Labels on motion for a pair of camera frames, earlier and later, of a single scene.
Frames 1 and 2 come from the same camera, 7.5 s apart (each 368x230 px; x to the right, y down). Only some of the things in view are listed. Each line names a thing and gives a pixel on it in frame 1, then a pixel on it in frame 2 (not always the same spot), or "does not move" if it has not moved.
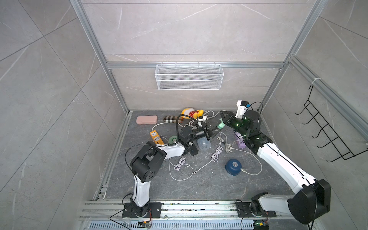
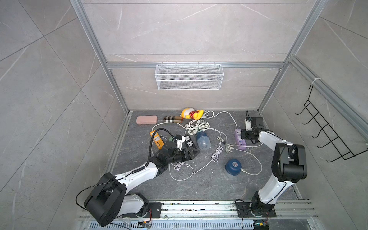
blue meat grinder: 233,166 does not move
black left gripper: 209,134 → 189,156
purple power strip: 241,143 does not move
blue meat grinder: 203,143 does not move
